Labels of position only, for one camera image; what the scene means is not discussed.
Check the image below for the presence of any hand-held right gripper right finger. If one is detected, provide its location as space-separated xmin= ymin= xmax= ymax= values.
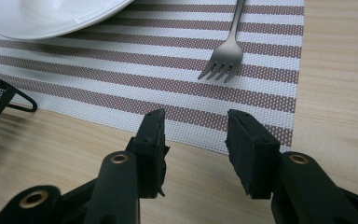
xmin=225 ymin=108 xmax=282 ymax=201

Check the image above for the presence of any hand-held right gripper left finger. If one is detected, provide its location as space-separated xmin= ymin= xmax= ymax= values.
xmin=125 ymin=107 xmax=171 ymax=200

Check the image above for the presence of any matte silver fork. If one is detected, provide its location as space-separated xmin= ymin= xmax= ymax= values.
xmin=197 ymin=0 xmax=247 ymax=84

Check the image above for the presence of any striped woven placemat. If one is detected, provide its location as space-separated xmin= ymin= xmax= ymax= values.
xmin=0 ymin=0 xmax=306 ymax=156

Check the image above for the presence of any white plate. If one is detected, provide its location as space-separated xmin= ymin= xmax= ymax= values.
xmin=0 ymin=0 xmax=135 ymax=41

